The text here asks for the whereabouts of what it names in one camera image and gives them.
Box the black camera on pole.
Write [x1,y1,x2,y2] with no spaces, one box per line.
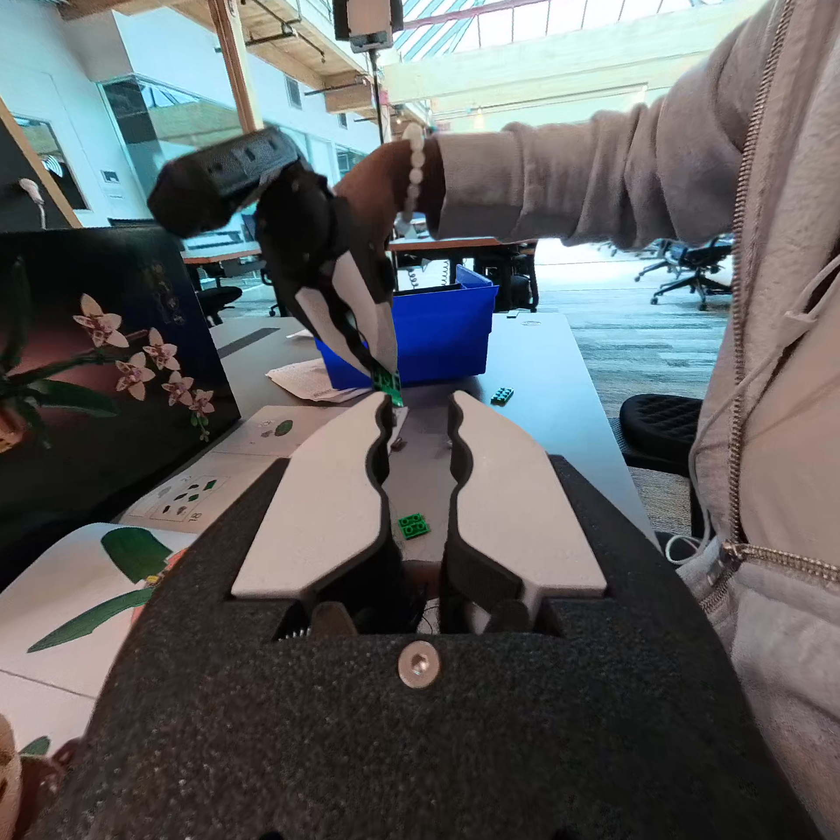
[332,0,405,147]

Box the background wooden table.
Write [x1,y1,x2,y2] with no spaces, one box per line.
[386,235,540,313]

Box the black orchid print box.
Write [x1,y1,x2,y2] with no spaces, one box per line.
[0,226,242,581]

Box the brick orchid model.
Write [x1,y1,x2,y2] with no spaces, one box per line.
[0,712,74,840]

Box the white bead bracelet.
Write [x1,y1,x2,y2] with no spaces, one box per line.
[392,122,429,238]

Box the black office chair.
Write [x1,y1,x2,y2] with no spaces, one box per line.
[633,238,734,311]
[196,286,244,327]

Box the white cable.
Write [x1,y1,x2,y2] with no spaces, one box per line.
[655,529,715,567]

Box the person's right forearm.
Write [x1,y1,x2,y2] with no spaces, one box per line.
[433,92,736,252]

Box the black mesh stool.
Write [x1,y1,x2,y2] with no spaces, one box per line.
[619,393,710,540]

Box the person's right hand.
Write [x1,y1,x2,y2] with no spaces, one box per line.
[333,136,447,257]

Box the building instruction booklet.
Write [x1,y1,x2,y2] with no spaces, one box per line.
[0,403,349,746]

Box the black partition panel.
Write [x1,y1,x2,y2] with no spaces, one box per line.
[0,98,84,232]

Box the person's grey hoodie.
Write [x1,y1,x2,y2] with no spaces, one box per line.
[669,0,840,840]

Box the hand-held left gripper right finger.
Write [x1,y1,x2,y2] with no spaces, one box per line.
[441,390,609,618]

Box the white cable plug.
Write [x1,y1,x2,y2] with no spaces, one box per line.
[18,178,48,228]

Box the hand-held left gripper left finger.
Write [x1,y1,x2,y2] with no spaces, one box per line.
[231,391,404,611]

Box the white folded paper sheet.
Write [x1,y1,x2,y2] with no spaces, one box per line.
[265,357,372,403]

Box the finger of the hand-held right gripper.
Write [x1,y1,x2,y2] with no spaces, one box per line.
[294,287,379,383]
[330,252,401,376]

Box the blue plastic bin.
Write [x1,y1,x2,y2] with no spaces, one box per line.
[315,264,500,390]

